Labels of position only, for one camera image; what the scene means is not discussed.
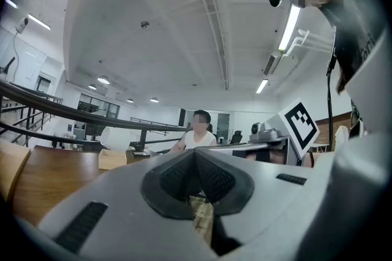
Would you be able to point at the person's dark shirt torso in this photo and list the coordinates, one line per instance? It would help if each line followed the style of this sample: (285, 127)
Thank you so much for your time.
(352, 39)

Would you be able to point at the ceiling smoke detector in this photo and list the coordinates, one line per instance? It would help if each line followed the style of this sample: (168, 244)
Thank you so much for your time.
(145, 25)

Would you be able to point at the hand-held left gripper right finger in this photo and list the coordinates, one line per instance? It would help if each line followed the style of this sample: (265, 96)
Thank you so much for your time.
(275, 207)

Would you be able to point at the ceiling air conditioner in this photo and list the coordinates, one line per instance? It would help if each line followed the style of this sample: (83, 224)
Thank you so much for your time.
(275, 63)

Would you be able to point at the ceiling tube light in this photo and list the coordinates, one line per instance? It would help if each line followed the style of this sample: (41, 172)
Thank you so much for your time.
(262, 86)
(289, 27)
(11, 3)
(39, 21)

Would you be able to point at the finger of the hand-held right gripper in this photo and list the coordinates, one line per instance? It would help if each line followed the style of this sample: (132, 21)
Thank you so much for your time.
(232, 147)

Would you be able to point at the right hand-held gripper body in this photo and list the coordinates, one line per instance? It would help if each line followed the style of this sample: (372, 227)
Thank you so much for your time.
(298, 125)

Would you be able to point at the light wooden box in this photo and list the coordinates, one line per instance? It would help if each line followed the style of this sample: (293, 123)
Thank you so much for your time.
(111, 159)

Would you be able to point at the black metal railing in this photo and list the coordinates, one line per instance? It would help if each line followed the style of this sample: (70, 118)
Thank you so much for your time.
(61, 111)

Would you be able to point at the black picture frame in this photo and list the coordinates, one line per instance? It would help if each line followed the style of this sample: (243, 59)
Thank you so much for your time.
(140, 154)

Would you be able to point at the round pendant lamp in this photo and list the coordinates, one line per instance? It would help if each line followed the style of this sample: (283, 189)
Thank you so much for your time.
(92, 87)
(130, 100)
(154, 99)
(103, 80)

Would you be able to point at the black office chair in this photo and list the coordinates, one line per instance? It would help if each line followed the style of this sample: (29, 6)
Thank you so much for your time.
(235, 136)

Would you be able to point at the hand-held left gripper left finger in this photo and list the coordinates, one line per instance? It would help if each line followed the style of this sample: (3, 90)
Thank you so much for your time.
(122, 207)

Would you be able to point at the white security camera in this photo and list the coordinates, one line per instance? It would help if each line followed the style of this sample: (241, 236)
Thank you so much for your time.
(22, 25)

